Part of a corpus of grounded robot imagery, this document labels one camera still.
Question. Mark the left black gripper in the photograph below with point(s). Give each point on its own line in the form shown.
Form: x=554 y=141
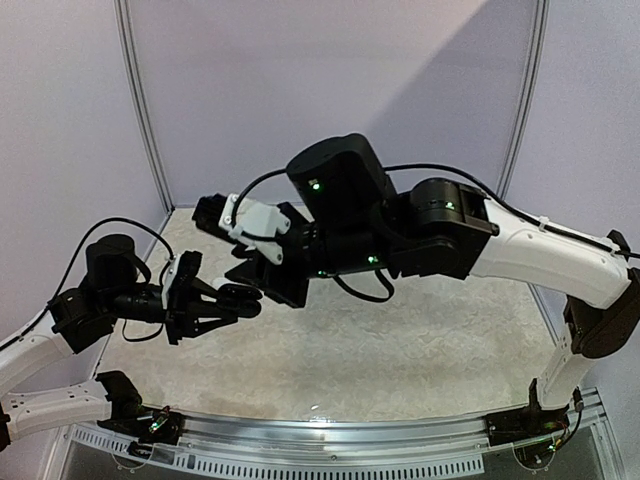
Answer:
x=188 y=316

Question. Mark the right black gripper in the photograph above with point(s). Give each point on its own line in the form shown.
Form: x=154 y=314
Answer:
x=288 y=261

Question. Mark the black charging case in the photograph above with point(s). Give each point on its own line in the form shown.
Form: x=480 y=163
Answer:
x=243 y=300

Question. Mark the white oval charging case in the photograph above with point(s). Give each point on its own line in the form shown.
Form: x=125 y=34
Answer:
x=218 y=283

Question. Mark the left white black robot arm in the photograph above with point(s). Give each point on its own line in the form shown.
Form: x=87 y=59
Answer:
x=117 y=286

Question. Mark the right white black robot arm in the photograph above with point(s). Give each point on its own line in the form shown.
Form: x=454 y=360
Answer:
x=450 y=225

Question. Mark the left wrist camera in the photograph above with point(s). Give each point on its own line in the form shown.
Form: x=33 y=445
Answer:
x=180 y=272

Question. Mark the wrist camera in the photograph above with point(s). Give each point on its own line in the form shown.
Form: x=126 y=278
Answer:
x=249 y=223
x=180 y=272

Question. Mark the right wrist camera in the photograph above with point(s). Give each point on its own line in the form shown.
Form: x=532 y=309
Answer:
x=249 y=223

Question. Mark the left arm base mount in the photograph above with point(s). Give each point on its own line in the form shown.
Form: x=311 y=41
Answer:
x=149 y=425

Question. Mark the aluminium front rail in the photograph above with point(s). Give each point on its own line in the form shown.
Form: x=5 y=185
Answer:
x=459 y=447

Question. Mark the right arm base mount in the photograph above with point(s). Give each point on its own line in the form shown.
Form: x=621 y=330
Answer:
x=524 y=423

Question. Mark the right aluminium frame post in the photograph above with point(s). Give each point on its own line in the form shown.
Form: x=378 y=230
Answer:
x=526 y=95

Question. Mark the aluminium frame post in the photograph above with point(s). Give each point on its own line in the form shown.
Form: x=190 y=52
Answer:
x=526 y=95
x=141 y=109

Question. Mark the left aluminium frame post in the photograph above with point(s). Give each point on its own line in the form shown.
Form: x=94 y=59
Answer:
x=141 y=109

